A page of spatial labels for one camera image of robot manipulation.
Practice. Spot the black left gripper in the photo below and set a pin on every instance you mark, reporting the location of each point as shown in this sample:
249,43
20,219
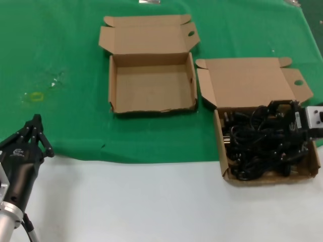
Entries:
20,176

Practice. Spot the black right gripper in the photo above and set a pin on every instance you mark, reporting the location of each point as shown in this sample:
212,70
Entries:
296,123

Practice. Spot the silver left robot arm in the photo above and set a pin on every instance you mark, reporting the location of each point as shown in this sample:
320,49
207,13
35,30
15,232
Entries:
7,219

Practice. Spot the brown cardboard box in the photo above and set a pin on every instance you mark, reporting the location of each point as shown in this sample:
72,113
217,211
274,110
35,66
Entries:
252,80

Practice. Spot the torn-edged cardboard box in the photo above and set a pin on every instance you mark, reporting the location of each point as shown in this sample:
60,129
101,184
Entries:
151,83

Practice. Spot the yellow tape square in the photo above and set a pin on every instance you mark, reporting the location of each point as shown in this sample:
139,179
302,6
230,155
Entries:
30,96

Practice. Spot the white paper scrap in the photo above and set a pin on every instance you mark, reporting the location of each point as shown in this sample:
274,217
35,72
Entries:
53,85

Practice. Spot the green tablecloth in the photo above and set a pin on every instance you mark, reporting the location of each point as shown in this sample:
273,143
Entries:
63,37

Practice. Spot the silver metal clamp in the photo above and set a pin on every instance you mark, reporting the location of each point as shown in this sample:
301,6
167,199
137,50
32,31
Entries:
149,1
294,2

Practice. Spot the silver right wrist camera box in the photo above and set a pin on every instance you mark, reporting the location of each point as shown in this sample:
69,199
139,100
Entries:
313,118

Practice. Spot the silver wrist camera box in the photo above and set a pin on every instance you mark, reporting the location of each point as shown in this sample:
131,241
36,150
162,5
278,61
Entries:
313,118
3,186

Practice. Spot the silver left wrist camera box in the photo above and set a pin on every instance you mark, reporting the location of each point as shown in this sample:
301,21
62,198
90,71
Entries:
3,186

